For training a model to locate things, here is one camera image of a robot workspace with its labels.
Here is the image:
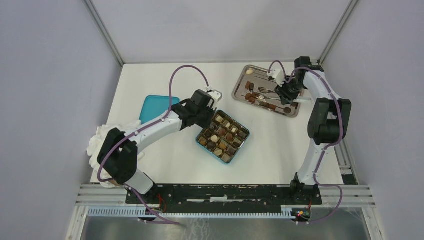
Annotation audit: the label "white cloth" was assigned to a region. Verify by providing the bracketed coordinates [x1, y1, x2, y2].
[86, 120, 145, 189]

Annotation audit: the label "steel serving tongs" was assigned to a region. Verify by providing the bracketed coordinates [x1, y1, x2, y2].
[258, 86, 312, 104]

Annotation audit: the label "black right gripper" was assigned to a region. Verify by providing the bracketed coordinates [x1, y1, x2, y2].
[274, 77, 305, 106]

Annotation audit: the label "teal box lid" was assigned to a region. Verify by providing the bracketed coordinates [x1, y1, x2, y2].
[139, 95, 169, 125]

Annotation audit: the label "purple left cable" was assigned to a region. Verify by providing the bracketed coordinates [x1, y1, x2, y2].
[96, 64, 211, 226]

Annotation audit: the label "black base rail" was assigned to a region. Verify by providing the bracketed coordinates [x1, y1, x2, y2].
[125, 184, 323, 214]

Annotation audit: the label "wrist camera white grey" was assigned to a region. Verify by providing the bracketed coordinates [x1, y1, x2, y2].
[267, 68, 287, 87]
[206, 86, 223, 104]

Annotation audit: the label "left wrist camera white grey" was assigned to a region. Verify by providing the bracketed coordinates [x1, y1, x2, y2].
[206, 86, 223, 104]

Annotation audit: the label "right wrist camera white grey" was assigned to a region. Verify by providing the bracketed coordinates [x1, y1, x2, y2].
[267, 68, 287, 87]

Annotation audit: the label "steel tray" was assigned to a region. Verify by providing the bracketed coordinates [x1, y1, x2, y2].
[231, 64, 301, 118]

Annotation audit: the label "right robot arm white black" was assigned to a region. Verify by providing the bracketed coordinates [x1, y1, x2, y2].
[267, 56, 352, 204]

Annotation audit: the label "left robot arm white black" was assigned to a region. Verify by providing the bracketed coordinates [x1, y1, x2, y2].
[97, 89, 223, 204]

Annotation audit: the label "teal chocolate box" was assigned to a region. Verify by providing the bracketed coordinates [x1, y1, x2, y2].
[195, 110, 251, 165]

